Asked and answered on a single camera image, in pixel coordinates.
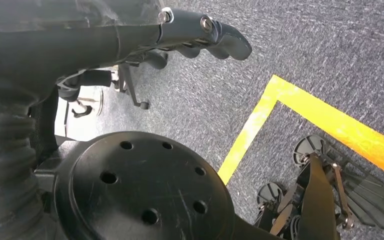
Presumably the black round robot hip cover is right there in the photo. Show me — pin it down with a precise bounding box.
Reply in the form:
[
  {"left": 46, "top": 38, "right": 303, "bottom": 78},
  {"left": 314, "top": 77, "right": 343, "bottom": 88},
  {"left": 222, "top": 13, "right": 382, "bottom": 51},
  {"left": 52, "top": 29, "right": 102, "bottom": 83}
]
[{"left": 34, "top": 131, "right": 279, "bottom": 240}]

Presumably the yellow floor tape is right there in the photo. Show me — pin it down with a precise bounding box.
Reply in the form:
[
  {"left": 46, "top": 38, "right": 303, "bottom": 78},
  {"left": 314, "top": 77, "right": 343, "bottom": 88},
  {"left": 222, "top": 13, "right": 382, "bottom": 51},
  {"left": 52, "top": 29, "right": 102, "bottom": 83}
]
[{"left": 217, "top": 74, "right": 384, "bottom": 186}]

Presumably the black caster chair base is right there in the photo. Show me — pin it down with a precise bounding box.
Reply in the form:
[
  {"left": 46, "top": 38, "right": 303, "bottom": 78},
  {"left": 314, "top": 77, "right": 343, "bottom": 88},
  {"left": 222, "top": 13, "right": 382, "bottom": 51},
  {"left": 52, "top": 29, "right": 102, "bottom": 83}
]
[{"left": 112, "top": 62, "right": 150, "bottom": 111}]

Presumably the robot leg with foot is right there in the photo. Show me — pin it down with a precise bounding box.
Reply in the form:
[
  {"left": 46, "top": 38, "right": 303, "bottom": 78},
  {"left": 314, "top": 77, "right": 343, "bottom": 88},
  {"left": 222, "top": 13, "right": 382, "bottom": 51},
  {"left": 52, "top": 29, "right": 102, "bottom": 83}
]
[{"left": 254, "top": 133, "right": 384, "bottom": 240}]

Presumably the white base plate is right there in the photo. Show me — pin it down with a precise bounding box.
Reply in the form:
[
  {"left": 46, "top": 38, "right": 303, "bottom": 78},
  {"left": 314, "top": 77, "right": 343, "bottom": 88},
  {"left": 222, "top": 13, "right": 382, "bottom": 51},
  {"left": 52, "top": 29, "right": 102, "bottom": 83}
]
[{"left": 54, "top": 66, "right": 120, "bottom": 143}]

